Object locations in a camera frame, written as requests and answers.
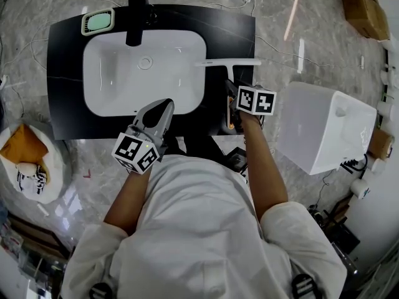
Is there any white beanbag chair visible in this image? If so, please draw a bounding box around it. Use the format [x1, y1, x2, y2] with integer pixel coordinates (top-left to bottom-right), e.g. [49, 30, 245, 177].
[0, 121, 69, 205]

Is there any orange cushion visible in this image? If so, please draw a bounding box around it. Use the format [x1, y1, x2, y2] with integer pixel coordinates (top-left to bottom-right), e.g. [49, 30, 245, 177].
[0, 123, 51, 183]

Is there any black vanity cabinet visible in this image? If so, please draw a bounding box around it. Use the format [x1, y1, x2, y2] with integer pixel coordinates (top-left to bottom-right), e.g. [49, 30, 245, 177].
[46, 4, 257, 141]

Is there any thin white floor cable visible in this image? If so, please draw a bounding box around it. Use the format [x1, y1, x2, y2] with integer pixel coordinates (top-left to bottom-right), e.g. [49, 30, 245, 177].
[254, 35, 362, 70]

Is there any black equipment pile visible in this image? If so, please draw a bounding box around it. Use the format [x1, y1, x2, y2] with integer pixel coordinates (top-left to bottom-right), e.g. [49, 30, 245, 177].
[307, 197, 362, 261]

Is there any person's right forearm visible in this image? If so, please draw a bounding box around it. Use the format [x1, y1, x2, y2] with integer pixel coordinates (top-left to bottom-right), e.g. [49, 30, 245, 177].
[238, 112, 289, 223]

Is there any white sink basin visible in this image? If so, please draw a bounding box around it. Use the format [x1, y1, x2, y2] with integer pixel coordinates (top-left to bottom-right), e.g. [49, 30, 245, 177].
[82, 29, 208, 118]

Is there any black strap buckle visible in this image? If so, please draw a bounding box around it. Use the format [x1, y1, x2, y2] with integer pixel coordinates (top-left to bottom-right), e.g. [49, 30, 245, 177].
[89, 282, 113, 299]
[291, 272, 322, 299]

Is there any white cylinder container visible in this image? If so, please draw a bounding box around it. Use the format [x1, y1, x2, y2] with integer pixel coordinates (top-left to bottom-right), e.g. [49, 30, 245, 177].
[350, 178, 371, 199]

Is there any large cardboard box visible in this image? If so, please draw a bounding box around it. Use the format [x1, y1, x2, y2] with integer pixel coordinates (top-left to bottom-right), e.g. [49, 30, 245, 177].
[339, 0, 391, 42]

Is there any cluttered wooden shelf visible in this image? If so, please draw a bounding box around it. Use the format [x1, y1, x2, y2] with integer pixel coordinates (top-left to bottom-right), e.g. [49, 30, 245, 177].
[0, 213, 74, 299]

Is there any white square freestanding basin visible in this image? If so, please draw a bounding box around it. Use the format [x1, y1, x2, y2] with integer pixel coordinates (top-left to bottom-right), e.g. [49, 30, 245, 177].
[276, 81, 378, 176]

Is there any person's left forearm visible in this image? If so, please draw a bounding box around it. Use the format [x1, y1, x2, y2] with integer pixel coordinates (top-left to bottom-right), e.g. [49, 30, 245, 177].
[103, 166, 154, 237]

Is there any black white patterned pillow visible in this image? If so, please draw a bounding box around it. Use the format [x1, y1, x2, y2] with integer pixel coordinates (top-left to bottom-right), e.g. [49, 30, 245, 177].
[14, 162, 48, 196]

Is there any white orange squeegee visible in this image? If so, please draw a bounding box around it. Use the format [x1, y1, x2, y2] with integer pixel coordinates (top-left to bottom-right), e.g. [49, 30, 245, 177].
[193, 58, 262, 133]

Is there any black curved faucet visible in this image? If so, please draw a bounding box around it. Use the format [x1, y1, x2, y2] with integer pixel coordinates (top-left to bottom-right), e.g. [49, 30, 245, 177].
[339, 153, 369, 176]

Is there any black waist battery pack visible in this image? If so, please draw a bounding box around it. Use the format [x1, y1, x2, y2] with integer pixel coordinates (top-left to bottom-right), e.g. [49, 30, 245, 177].
[224, 146, 249, 174]

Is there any person's white shirt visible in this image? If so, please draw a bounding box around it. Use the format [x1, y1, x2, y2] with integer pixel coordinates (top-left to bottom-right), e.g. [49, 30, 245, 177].
[60, 153, 348, 299]

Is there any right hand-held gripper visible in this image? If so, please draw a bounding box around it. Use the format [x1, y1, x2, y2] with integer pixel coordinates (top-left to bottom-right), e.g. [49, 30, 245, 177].
[224, 79, 277, 121]

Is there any black sink faucet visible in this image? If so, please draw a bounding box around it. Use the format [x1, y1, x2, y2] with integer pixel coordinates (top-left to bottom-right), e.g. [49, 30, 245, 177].
[125, 0, 148, 47]

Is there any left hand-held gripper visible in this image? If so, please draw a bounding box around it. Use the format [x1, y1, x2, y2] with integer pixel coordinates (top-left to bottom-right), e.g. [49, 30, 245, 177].
[111, 98, 176, 176]

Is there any green soap dish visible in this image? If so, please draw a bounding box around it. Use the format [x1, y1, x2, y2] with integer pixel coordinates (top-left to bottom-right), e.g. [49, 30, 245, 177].
[81, 7, 116, 37]

